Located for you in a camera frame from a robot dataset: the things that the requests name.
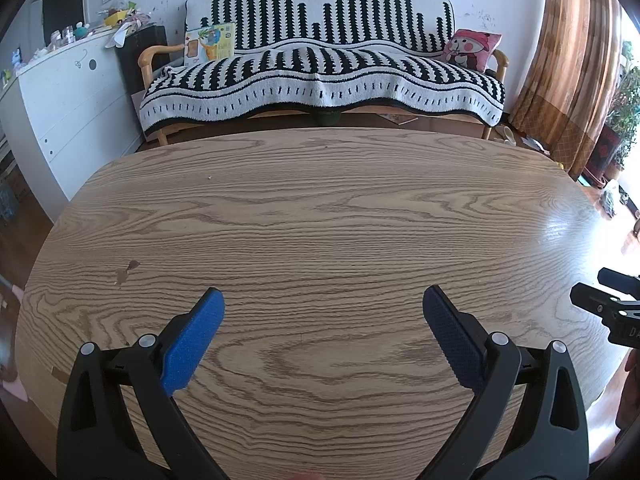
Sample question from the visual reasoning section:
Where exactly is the colourful picture book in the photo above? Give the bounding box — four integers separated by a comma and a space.
183, 22, 237, 67

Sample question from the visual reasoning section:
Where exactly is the wooden frame sofa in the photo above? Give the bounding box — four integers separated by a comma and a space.
136, 0, 508, 147

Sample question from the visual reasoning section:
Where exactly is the brown curtain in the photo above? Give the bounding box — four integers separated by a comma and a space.
510, 0, 626, 176

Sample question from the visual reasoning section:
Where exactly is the white cabinet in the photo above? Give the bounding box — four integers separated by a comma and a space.
0, 27, 143, 211

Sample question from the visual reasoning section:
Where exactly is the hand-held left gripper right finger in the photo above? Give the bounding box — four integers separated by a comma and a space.
421, 285, 590, 480

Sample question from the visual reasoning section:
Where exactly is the white cloth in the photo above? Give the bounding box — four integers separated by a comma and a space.
105, 27, 133, 51

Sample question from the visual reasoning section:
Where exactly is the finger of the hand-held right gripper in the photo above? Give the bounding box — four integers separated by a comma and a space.
570, 282, 640, 320
597, 267, 640, 294

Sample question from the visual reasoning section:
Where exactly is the grey crumpled bag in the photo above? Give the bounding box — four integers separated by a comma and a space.
600, 180, 621, 218

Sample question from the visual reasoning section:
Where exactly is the black box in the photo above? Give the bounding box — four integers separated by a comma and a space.
114, 25, 168, 96

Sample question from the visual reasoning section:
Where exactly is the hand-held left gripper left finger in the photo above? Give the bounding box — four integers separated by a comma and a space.
56, 287, 226, 480

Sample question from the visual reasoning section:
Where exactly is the green potted plant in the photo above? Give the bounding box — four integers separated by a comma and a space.
607, 40, 640, 171

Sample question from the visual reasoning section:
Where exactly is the black white striped blanket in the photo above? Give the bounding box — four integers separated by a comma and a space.
139, 0, 506, 137

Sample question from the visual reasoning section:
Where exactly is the pink plastic bin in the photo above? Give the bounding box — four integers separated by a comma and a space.
0, 280, 32, 403

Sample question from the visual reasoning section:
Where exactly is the dark red planter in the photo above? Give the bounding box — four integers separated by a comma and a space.
587, 125, 623, 181

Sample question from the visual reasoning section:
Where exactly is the pink cartoon pillow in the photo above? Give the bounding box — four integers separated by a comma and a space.
442, 29, 502, 72

